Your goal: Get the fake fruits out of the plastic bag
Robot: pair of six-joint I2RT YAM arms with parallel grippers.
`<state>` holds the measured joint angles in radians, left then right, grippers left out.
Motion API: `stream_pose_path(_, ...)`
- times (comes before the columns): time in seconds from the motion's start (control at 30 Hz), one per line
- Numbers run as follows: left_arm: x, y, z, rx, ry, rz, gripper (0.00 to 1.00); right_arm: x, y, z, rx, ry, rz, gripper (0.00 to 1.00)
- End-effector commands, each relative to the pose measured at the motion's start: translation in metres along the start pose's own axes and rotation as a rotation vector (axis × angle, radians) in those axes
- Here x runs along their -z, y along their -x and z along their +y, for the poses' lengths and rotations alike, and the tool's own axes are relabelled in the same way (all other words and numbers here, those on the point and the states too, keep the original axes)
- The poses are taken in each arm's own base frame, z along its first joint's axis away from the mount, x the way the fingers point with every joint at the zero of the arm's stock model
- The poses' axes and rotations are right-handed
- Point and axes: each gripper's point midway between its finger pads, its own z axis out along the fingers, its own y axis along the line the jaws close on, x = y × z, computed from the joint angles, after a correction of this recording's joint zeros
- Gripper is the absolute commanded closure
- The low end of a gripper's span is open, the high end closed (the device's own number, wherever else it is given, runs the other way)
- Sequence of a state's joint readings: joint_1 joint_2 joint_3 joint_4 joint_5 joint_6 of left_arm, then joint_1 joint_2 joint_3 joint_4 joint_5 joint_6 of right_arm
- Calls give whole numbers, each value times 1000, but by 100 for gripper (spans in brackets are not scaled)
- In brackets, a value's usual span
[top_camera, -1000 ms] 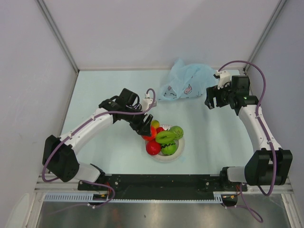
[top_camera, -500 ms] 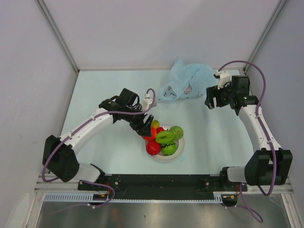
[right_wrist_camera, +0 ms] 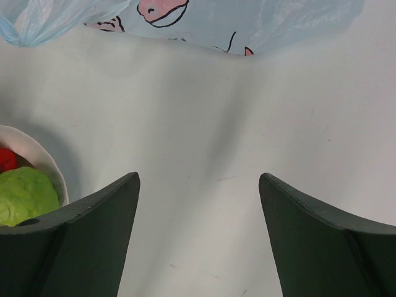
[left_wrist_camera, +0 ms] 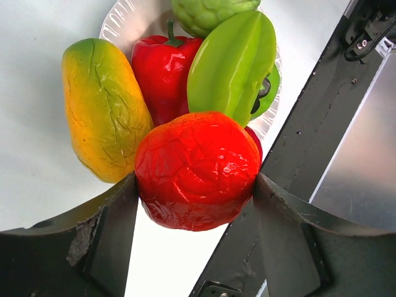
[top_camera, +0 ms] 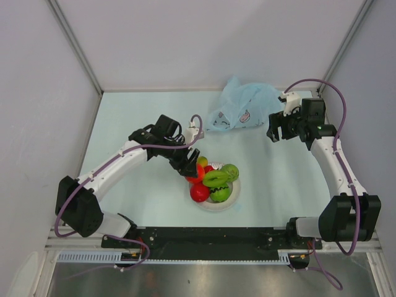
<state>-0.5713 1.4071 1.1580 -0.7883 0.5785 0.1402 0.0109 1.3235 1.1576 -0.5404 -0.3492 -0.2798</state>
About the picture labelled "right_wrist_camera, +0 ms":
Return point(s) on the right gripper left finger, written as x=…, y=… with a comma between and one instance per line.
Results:
x=77, y=250

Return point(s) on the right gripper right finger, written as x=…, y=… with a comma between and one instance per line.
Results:
x=320, y=250

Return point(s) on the green custard apple toy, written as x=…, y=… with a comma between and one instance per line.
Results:
x=26, y=193

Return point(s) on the red bell pepper toy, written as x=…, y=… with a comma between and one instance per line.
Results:
x=8, y=160

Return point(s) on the light blue plastic bag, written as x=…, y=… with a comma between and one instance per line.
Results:
x=237, y=27

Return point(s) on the white paper plate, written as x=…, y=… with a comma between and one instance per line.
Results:
x=30, y=152

